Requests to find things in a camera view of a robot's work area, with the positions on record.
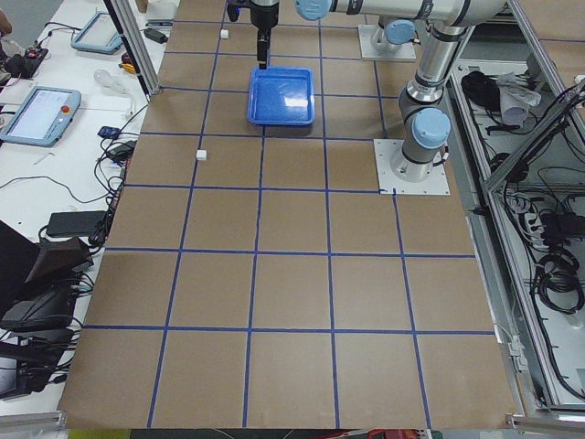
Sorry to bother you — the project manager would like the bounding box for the black flat box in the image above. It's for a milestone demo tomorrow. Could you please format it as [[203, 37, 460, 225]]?
[[46, 210, 106, 238]]

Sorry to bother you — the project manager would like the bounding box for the aluminium frame post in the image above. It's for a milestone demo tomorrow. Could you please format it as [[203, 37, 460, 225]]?
[[103, 0, 160, 96]]

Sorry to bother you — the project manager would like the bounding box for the teach pendant tablet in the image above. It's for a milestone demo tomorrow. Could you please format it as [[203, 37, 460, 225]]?
[[1, 86, 81, 147], [70, 11, 122, 55]]

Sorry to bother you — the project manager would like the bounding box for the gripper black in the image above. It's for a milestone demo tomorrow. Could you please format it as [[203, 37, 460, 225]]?
[[250, 0, 280, 70]]

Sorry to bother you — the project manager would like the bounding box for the black power adapter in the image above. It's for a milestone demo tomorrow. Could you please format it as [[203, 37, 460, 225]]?
[[144, 28, 168, 44]]

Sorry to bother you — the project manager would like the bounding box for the black laptop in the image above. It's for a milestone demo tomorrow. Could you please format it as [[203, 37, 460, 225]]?
[[1, 223, 93, 333]]

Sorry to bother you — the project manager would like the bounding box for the blue plastic tray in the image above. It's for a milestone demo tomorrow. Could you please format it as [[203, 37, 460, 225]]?
[[248, 66, 314, 126]]

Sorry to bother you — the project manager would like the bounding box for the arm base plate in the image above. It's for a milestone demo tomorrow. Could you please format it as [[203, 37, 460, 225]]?
[[358, 25, 416, 62], [374, 139, 451, 197]]

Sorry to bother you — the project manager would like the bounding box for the near teach pendant tablet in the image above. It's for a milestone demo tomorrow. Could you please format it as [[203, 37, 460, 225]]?
[[1, 86, 81, 147]]

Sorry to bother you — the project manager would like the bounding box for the small blue device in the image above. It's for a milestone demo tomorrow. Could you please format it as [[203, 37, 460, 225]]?
[[98, 125, 122, 140]]

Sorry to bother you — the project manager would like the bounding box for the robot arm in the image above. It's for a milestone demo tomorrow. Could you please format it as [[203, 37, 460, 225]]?
[[294, 1, 505, 183], [370, 16, 415, 52]]

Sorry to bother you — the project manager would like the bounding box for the far teach pendant tablet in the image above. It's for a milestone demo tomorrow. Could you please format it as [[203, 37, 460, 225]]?
[[70, 11, 122, 55]]

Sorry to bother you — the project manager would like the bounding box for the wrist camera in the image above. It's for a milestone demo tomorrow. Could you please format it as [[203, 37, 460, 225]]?
[[226, 0, 250, 23]]

